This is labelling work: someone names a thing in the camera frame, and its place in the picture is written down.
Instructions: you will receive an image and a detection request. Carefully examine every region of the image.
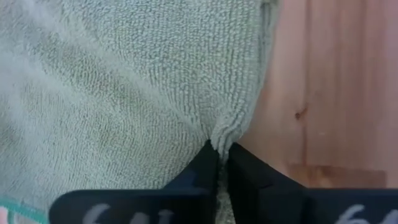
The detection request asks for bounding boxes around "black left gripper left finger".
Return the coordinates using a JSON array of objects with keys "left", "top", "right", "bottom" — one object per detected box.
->
[{"left": 49, "top": 139, "right": 220, "bottom": 224}]

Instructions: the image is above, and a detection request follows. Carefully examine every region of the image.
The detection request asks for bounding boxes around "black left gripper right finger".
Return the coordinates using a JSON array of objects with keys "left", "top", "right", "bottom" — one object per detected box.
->
[{"left": 226, "top": 142, "right": 398, "bottom": 224}]

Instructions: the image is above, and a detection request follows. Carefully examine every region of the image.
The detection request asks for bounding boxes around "green microfiber towel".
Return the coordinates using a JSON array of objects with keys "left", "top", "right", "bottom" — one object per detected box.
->
[{"left": 0, "top": 0, "right": 282, "bottom": 224}]

